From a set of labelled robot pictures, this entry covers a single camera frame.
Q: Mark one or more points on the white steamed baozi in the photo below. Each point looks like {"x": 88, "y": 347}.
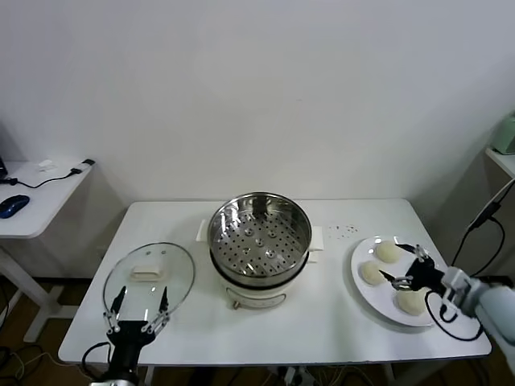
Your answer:
{"x": 369, "y": 273}
{"x": 388, "y": 252}
{"x": 410, "y": 303}

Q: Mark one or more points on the white power strip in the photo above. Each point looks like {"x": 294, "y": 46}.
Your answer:
{"x": 299, "y": 378}

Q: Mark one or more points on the white round plate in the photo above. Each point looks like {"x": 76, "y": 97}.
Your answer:
{"x": 370, "y": 249}

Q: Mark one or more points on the mint green appliance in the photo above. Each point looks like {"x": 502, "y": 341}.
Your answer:
{"x": 506, "y": 136}

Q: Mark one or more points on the blue computer mouse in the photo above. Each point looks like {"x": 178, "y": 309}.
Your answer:
{"x": 14, "y": 204}

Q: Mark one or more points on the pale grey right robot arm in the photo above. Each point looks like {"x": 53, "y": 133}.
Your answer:
{"x": 495, "y": 305}

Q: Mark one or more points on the small white crumpled object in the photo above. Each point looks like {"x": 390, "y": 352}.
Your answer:
{"x": 47, "y": 165}

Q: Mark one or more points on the black laptop computer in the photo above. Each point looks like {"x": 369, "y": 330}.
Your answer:
{"x": 2, "y": 161}

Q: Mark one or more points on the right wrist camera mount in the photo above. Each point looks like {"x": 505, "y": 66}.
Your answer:
{"x": 456, "y": 283}

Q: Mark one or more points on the white side desk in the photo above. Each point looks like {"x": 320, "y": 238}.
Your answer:
{"x": 44, "y": 201}

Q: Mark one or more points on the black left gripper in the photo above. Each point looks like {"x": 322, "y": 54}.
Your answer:
{"x": 128, "y": 337}

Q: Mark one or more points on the white shelf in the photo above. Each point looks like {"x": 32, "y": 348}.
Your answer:
{"x": 503, "y": 161}

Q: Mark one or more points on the cream electric cooker base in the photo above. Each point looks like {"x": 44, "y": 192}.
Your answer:
{"x": 257, "y": 295}

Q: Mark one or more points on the stainless steel steamer basket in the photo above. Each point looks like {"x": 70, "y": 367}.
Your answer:
{"x": 241, "y": 225}

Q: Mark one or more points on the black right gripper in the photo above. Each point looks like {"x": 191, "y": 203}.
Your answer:
{"x": 424, "y": 275}

